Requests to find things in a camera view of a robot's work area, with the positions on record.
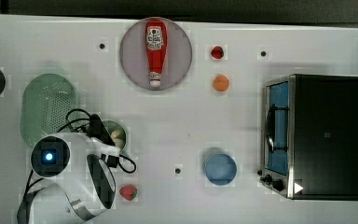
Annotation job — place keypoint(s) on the large red strawberry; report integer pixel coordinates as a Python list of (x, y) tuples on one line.
[(128, 192)]

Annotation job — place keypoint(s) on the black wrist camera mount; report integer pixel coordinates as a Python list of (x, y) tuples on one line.
[(97, 130)]

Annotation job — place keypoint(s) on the green mug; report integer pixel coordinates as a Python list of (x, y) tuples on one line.
[(112, 125)]

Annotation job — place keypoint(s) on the silver black toaster oven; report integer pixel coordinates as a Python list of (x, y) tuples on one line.
[(310, 137)]

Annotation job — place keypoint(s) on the grey round plate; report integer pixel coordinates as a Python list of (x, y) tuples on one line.
[(133, 59)]

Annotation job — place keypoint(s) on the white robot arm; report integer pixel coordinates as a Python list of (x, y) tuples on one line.
[(81, 184)]

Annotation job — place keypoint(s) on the orange plush fruit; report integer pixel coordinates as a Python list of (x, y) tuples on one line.
[(221, 83)]

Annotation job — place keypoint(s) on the red plush ketchup bottle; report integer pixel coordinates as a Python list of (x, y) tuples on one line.
[(156, 42)]

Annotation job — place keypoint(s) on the small red strawberry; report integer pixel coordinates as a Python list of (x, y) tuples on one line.
[(217, 52)]

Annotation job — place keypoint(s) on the yellow plush banana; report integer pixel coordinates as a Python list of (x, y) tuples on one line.
[(117, 138)]

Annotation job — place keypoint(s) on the green perforated colander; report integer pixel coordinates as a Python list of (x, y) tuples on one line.
[(45, 102)]

